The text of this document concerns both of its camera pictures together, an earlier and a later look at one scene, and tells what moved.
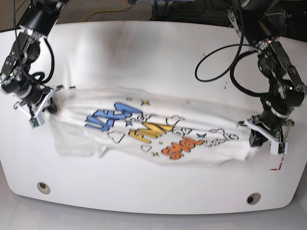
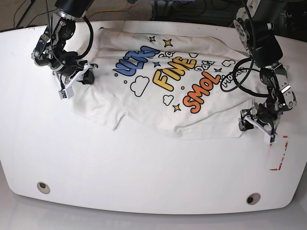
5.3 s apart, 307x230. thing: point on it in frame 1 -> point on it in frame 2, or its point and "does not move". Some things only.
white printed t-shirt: x=88 y=121 -> x=183 y=85
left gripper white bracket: x=36 y=118 -> x=88 y=78
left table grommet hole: x=43 y=188 does not move
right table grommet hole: x=253 y=198 does not move
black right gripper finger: x=256 y=139 -> x=244 y=125
